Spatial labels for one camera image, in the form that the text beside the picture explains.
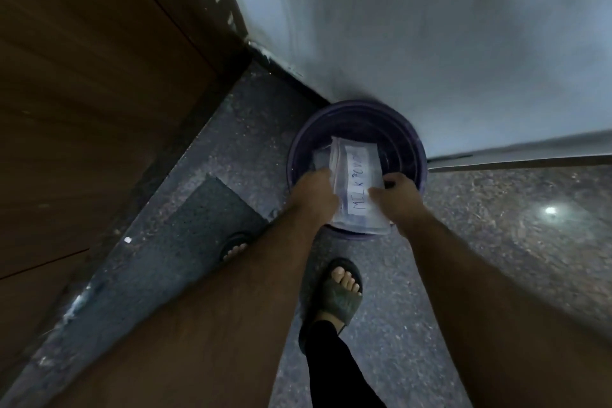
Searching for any person's black trouser leg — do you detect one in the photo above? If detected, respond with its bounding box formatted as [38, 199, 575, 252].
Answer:
[306, 320, 388, 408]

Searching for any person's green sandal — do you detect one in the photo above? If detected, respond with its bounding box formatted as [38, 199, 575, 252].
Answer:
[299, 257, 364, 356]
[219, 232, 255, 265]

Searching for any person's right forearm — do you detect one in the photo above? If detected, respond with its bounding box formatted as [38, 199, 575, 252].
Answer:
[397, 216, 612, 408]

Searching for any person's right green sandal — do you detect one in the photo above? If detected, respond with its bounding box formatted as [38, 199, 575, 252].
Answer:
[299, 257, 364, 356]

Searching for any purple plastic bucket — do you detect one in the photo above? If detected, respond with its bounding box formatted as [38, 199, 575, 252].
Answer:
[286, 100, 427, 242]

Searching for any dark grey floor mat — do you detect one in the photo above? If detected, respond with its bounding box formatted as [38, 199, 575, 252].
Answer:
[29, 175, 268, 365]

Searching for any person's right hand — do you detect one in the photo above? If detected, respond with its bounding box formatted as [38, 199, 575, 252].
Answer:
[369, 172, 430, 237]

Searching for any brown wooden door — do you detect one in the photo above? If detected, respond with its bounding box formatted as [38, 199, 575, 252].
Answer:
[0, 0, 249, 387]

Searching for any person's left forearm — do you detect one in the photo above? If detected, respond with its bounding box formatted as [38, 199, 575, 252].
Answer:
[48, 209, 333, 408]

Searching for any person's left hand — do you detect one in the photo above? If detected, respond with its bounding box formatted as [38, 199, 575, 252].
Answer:
[285, 169, 340, 228]

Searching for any clear plastic labelled bag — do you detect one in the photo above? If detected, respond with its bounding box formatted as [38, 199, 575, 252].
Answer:
[313, 136, 390, 234]

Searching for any person's left green sandal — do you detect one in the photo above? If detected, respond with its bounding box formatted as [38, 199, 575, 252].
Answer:
[219, 232, 255, 265]

